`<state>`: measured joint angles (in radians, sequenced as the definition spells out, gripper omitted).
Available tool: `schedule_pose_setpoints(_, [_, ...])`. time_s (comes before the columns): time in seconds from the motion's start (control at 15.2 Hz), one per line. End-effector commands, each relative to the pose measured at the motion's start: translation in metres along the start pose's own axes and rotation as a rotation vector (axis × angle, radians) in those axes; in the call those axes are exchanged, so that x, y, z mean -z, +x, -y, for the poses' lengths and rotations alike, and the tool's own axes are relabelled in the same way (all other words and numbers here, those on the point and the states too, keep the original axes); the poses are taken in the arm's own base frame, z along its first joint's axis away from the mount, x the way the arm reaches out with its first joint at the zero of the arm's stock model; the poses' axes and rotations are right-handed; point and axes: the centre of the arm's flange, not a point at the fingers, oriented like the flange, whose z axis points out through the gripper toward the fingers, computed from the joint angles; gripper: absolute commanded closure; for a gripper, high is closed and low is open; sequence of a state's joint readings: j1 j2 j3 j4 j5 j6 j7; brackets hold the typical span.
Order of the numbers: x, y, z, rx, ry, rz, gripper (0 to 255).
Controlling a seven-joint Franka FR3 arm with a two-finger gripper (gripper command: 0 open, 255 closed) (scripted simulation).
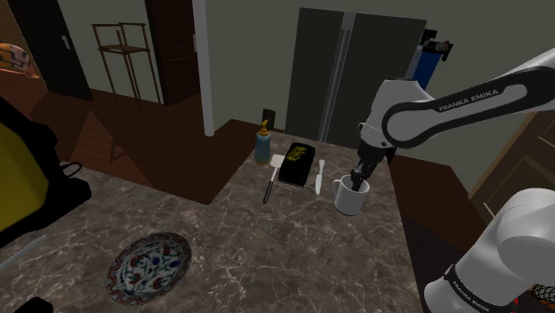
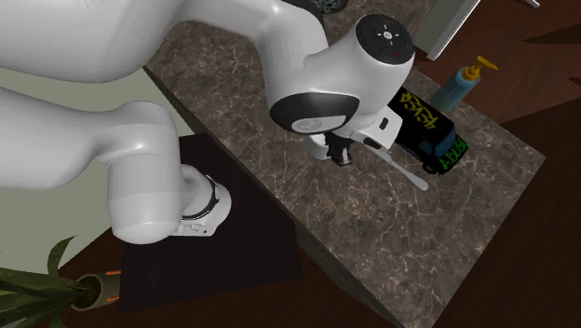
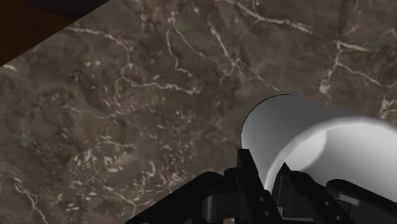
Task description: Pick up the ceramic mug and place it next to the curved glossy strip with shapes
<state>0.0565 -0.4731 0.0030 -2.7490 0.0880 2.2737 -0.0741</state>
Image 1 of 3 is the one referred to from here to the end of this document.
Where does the blue soap dispenser yellow pump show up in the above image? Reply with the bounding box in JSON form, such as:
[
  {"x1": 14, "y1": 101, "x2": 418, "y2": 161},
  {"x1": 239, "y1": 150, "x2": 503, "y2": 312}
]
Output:
[{"x1": 253, "y1": 119, "x2": 272, "y2": 166}]

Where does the light brown wooden door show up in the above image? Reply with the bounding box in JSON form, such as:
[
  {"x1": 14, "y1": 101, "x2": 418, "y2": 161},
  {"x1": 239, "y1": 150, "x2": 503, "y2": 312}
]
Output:
[{"x1": 469, "y1": 109, "x2": 555, "y2": 223}]

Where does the white knife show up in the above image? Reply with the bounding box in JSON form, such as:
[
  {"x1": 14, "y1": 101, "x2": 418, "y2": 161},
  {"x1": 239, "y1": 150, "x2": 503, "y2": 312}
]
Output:
[{"x1": 314, "y1": 158, "x2": 326, "y2": 197}]

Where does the white spatula with black handle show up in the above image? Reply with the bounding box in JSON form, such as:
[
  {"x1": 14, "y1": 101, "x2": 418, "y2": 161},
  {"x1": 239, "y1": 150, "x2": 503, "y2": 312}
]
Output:
[{"x1": 261, "y1": 153, "x2": 286, "y2": 205}]

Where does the black door with handle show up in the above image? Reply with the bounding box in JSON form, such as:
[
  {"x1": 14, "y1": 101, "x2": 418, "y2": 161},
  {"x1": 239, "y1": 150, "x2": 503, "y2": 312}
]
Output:
[{"x1": 7, "y1": 0, "x2": 94, "y2": 102}]

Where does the white mug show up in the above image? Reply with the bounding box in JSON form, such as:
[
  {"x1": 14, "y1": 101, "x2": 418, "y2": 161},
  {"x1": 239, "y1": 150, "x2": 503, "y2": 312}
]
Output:
[{"x1": 332, "y1": 173, "x2": 371, "y2": 217}]

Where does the yellow and black appliance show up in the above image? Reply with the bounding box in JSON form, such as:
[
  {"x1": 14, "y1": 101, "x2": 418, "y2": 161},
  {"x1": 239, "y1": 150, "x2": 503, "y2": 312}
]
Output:
[{"x1": 0, "y1": 96, "x2": 93, "y2": 249}]

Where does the floral patterned plate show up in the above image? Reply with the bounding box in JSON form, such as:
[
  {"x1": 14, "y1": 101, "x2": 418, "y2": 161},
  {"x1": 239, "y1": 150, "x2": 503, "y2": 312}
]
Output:
[{"x1": 105, "y1": 232, "x2": 193, "y2": 306}]

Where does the dark grey refrigerator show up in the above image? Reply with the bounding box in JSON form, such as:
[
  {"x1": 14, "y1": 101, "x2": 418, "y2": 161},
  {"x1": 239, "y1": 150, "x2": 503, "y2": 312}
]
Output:
[{"x1": 284, "y1": 6, "x2": 429, "y2": 151}]

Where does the black wall socket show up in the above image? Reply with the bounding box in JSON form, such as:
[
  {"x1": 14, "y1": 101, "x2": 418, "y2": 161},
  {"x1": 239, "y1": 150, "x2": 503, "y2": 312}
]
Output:
[{"x1": 261, "y1": 108, "x2": 278, "y2": 132}]

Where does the dark brown door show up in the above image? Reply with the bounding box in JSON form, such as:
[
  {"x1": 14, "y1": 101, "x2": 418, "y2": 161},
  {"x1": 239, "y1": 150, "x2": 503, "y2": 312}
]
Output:
[{"x1": 144, "y1": 0, "x2": 203, "y2": 107}]

